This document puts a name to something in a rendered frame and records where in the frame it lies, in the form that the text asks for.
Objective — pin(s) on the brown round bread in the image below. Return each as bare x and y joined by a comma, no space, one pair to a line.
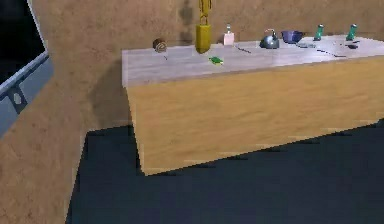
160,45

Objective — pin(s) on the dark long utensil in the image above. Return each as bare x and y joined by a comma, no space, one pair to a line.
330,53

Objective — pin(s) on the wooden kitchen counter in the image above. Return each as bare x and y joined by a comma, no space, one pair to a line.
253,110

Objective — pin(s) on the dark knife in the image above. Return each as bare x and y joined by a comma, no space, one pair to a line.
243,49

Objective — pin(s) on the yellow hanging bottle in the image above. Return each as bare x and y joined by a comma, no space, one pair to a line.
203,31

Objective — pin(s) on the grey metal kettle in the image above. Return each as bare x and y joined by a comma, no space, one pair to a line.
269,41

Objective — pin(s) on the dark small utensil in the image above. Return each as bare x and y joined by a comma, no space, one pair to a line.
352,46

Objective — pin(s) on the grey flat plate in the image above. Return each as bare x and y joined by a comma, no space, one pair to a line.
306,45

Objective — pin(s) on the blue bowl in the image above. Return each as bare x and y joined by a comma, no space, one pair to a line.
292,36

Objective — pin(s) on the green pepper shaker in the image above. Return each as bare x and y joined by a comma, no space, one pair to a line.
319,32
351,32

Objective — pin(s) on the green sponge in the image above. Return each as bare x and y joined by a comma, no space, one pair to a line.
216,60

